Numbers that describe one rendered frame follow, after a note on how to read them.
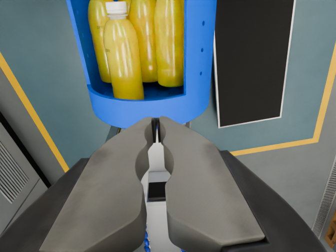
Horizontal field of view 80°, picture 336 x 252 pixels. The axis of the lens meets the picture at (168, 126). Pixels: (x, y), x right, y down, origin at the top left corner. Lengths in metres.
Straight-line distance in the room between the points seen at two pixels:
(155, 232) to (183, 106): 0.94
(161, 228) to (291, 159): 1.68
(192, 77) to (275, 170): 2.19
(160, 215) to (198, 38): 0.90
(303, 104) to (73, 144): 2.10
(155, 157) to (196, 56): 0.54
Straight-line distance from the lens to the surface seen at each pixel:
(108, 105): 0.40
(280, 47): 1.66
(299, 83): 2.02
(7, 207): 2.09
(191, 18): 0.36
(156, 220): 1.15
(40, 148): 2.26
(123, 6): 0.45
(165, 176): 0.86
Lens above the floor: 1.57
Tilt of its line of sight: 59 degrees down
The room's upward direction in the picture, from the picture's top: 176 degrees clockwise
